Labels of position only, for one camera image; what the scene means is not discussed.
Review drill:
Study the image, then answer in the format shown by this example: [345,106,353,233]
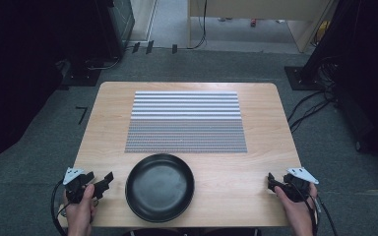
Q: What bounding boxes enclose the black round plate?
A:
[124,152,196,224]

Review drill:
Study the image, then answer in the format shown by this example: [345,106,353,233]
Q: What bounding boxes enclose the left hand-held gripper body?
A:
[62,166,103,205]

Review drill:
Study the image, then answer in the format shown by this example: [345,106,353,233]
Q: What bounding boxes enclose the black floor cables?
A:
[286,55,343,134]

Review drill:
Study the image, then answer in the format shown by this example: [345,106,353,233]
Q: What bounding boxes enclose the light wooden cabinet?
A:
[186,0,338,54]

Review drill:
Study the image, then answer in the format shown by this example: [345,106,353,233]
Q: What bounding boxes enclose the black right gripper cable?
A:
[290,182,339,236]

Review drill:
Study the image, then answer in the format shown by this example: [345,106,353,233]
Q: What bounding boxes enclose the person's right hand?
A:
[274,182,319,236]

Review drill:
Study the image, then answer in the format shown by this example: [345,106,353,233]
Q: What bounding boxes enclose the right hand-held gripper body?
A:
[274,166,320,204]

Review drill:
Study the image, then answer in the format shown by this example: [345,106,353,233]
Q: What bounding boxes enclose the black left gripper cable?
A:
[50,178,71,236]

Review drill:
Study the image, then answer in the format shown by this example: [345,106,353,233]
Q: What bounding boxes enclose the black hanging cable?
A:
[185,0,209,51]

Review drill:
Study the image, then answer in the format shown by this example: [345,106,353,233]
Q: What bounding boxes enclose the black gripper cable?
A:
[50,178,71,236]
[290,182,339,236]

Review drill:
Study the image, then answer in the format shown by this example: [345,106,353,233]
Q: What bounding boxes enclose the wooden table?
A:
[57,81,302,229]

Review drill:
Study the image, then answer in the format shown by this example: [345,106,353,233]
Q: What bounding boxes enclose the striped grey placemat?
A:
[124,90,248,154]

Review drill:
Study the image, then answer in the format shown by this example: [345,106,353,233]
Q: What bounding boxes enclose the dark equipment stand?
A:
[57,0,136,88]

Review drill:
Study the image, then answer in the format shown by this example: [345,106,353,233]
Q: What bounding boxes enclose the dark curtain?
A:
[0,0,80,175]

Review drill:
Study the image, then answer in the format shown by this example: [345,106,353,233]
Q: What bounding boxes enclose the black stand base plate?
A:
[283,65,326,91]

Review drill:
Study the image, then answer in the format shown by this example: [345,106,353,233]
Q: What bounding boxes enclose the person's left hand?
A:
[63,183,98,236]

